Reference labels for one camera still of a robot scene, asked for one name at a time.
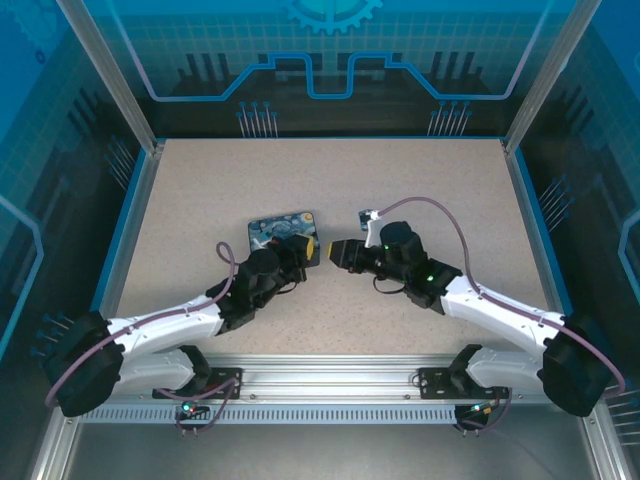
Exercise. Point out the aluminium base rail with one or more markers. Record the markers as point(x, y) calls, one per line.
point(325, 375)

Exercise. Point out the aluminium corner frame beam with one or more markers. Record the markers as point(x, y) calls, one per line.
point(52, 450)
point(605, 450)

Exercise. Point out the aluminium side rail blue trim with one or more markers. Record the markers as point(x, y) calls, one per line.
point(137, 210)
point(535, 225)

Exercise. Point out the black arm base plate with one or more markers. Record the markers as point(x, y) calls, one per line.
point(227, 375)
point(432, 380)

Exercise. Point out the starry night print tin box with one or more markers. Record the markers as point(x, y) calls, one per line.
point(280, 225)

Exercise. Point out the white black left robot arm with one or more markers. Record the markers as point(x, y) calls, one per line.
point(160, 325)

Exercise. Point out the aluminium frame post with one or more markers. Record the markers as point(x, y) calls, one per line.
point(115, 85)
point(542, 75)

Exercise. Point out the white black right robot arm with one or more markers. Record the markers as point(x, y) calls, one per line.
point(500, 310)

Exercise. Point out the grey metal shelf plate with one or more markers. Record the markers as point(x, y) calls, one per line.
point(325, 455)

